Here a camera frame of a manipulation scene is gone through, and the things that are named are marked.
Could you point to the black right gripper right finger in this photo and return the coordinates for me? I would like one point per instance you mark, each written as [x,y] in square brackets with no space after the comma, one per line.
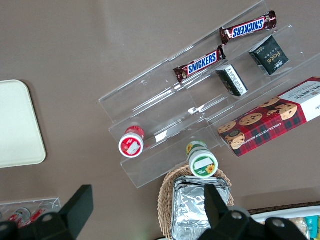
[216,210]

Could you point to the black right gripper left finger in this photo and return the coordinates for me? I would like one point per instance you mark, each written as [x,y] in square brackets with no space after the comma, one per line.
[75,210]

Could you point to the oval light wicker basket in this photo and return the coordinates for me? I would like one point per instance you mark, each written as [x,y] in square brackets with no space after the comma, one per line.
[165,200]

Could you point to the cream plastic tray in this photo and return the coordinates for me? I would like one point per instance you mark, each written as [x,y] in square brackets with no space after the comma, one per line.
[17,125]

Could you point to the clear acrylic bottle rack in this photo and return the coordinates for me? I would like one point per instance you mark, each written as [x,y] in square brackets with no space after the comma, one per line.
[50,203]

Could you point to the stack of foil trays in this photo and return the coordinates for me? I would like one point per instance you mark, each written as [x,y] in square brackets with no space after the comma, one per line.
[187,207]

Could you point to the red cola bottle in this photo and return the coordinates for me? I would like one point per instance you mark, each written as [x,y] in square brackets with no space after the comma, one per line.
[21,215]
[38,215]

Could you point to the green lid white cup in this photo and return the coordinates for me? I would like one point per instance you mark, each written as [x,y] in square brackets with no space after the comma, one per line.
[202,162]

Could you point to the white rectangular snack bin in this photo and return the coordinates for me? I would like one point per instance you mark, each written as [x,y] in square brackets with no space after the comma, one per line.
[287,214]

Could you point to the clear bag of crackers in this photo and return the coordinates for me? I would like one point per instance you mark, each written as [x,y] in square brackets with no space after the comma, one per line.
[300,226]

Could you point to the red lid cup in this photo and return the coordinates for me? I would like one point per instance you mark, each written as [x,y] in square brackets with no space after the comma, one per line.
[131,145]

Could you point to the teal snack pack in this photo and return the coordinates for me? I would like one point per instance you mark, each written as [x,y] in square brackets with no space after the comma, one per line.
[312,226]

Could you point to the red tartan cookie box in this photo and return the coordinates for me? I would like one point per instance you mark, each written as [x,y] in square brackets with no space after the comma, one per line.
[270,120]

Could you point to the clear acrylic stepped display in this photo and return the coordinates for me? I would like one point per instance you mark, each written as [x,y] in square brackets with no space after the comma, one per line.
[162,100]

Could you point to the black box with white label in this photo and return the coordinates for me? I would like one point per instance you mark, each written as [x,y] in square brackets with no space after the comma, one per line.
[232,81]

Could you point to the Snickers chocolate bar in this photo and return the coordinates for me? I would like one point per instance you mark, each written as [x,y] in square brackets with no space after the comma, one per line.
[200,64]
[247,28]

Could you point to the black box with gold print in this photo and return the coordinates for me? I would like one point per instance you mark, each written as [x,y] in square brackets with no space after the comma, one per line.
[270,55]

